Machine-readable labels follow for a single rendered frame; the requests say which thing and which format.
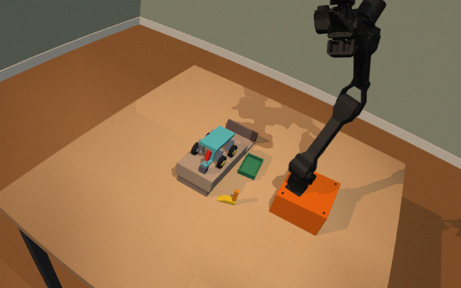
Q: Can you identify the tan sloped ramp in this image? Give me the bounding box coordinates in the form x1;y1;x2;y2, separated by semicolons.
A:
175;119;258;197

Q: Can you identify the teal trolley with black wheels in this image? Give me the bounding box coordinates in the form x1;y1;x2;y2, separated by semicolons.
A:
191;125;237;169

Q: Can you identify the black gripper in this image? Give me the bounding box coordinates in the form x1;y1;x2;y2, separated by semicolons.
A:
327;0;364;58

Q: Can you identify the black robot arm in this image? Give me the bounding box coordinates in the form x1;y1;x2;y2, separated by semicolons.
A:
285;0;386;197

